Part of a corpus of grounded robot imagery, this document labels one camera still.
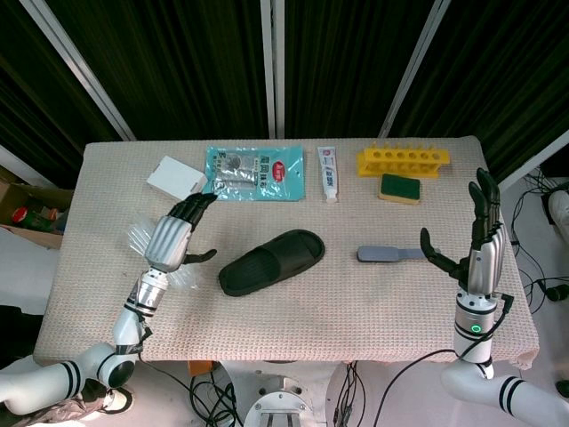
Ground black cable tangle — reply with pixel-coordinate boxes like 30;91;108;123
189;372;244;427

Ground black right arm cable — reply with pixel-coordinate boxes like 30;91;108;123
372;291;516;427

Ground orange block under table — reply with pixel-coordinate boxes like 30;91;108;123
187;359;213;378

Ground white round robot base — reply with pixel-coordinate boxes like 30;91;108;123
220;359;352;427

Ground green yellow sponge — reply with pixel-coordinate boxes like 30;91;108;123
377;173;422;206

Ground black slipper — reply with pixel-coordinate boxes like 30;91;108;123
217;229;326;298

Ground yellow test tube rack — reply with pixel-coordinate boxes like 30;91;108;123
355;141;451;179

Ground hanging black cables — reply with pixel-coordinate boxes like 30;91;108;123
333;360;366;427

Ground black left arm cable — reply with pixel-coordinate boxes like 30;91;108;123
132;310;196;401

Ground dark green curtain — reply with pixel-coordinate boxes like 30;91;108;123
389;0;569;183
44;0;270;141
0;0;124;188
284;0;435;139

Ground brown cloth heap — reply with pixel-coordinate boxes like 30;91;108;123
37;377;134;427

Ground slanted white frame post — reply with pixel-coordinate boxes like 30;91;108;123
377;0;451;139
20;0;137;142

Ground low white frame bar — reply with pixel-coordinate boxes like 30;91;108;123
493;132;569;197
0;144;48;188

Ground brown cardboard box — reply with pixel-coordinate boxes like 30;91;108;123
0;165;75;249

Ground beige waffle table cloth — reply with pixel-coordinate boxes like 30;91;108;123
33;135;540;370

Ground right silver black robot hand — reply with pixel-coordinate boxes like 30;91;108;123
420;167;506;298

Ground white toothpaste tube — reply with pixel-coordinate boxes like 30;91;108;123
316;145;341;205

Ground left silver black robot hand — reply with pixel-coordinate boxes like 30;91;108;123
144;191;219;273

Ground teal plastic package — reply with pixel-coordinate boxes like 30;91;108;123
202;144;308;204

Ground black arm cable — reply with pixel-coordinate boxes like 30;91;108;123
372;291;516;427
132;310;196;401

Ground black floor cables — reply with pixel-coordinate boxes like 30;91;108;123
509;171;569;308

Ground upright white frame post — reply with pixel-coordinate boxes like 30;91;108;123
260;0;277;139
271;0;286;138

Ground small white cardboard box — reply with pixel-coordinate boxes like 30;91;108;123
147;156;208;200

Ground grey brush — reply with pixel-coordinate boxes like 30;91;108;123
356;245;428;264

